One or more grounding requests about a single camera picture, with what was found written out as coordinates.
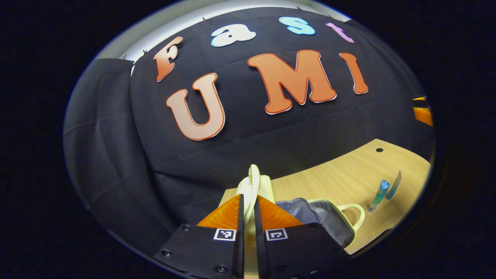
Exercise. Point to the cream suitcase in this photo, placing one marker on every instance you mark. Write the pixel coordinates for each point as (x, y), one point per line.
(329, 217)

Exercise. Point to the blue capped clear bottle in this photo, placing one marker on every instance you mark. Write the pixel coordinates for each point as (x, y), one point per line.
(379, 195)

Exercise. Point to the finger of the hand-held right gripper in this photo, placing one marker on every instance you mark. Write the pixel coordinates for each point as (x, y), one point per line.
(419, 99)
(423, 114)

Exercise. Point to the black backdrop cloth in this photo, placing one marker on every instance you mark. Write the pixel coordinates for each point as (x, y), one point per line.
(240, 135)

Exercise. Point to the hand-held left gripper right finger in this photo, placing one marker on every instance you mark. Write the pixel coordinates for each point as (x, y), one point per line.
(259, 240)

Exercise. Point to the blue squeeze tube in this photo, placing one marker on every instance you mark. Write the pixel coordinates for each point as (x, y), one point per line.
(394, 188)

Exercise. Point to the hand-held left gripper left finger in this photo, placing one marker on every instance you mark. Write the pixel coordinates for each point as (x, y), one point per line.
(240, 240)

